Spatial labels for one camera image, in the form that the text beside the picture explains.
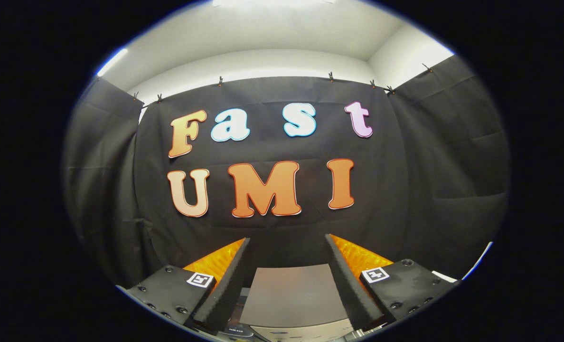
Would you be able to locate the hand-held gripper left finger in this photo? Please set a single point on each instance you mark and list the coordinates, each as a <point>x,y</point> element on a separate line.
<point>227,289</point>

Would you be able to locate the white sheet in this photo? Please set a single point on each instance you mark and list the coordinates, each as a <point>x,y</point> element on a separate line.
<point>446,276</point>

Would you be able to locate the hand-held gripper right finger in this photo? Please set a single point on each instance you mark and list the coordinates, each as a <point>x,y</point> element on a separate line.
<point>348,289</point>

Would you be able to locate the row of black cloth clips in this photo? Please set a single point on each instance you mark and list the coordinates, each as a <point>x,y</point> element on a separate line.
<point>220,82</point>

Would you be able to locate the black side curtain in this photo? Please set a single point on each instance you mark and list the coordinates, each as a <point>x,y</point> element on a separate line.
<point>101,185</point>
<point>453,166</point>

